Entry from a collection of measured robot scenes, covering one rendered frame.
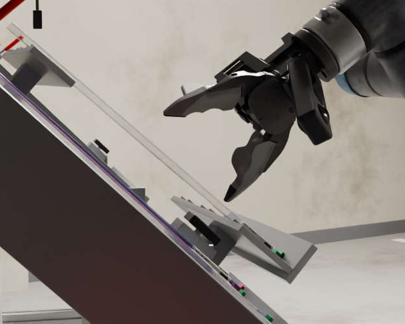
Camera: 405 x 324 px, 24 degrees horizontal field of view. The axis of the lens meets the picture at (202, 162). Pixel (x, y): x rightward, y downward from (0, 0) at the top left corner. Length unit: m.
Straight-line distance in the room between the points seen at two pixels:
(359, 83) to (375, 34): 0.15
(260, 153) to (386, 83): 0.20
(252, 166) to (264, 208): 4.18
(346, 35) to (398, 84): 0.11
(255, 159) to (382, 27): 0.22
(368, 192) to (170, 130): 1.49
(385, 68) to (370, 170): 4.65
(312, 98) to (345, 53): 0.10
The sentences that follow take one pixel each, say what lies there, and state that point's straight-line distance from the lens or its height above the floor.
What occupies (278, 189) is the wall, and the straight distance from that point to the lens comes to 5.35.
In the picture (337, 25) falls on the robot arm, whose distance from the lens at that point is 1.12.
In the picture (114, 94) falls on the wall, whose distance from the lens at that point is 4.72.
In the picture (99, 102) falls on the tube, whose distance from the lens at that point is 1.27.
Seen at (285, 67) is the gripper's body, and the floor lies 1.00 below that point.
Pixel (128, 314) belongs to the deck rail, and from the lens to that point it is 0.51.
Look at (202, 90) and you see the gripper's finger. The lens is 1.06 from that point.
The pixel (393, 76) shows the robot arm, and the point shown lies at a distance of 1.18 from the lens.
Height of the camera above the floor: 0.99
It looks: 5 degrees down
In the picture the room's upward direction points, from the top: straight up
